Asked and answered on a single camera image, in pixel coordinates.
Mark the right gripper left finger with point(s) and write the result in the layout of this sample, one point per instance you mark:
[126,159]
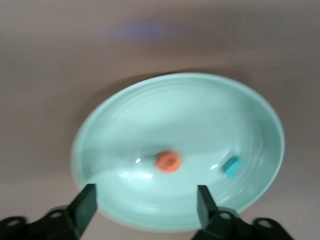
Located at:
[80,215]

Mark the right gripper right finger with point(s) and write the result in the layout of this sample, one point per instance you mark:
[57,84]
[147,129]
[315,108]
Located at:
[207,220]

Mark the teal foam number one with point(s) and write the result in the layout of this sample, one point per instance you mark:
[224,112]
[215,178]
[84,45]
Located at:
[232,167]

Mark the orange foam number nine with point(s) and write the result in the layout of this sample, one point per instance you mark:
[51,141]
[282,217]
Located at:
[168,161]

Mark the mint green plate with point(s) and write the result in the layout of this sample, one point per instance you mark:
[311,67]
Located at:
[175,120]

